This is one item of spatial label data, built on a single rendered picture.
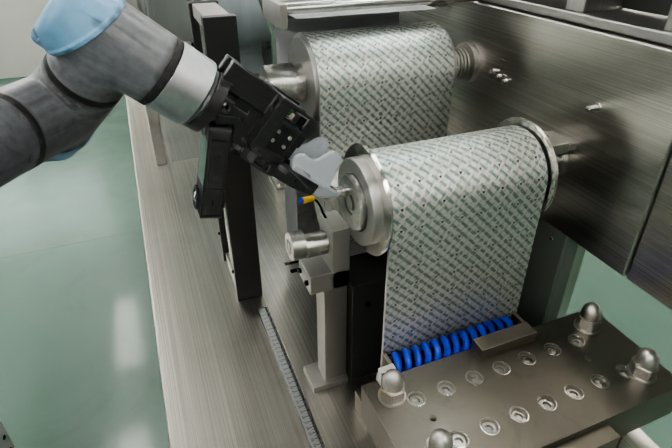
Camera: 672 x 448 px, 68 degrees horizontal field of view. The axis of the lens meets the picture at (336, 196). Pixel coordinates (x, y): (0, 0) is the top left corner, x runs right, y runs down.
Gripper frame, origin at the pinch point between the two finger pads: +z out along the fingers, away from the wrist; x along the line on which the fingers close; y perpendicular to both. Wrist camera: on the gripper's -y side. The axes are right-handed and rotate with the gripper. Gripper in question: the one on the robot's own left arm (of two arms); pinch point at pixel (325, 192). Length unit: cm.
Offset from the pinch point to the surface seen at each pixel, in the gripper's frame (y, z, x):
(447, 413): -12.1, 21.3, -20.0
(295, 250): -8.8, 1.6, -0.4
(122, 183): -124, 52, 270
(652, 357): 8.7, 39.4, -25.3
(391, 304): -6.8, 13.8, -8.3
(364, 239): -1.6, 5.6, -5.3
